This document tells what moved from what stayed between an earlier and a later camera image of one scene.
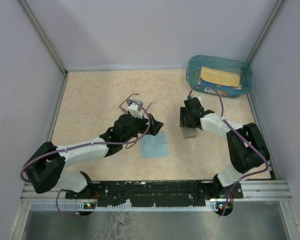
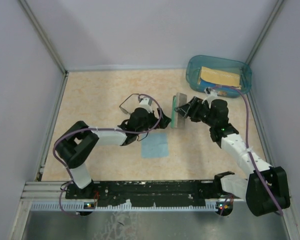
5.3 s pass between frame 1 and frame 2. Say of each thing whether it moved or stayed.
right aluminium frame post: stayed
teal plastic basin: stayed
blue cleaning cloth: stayed
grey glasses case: moved
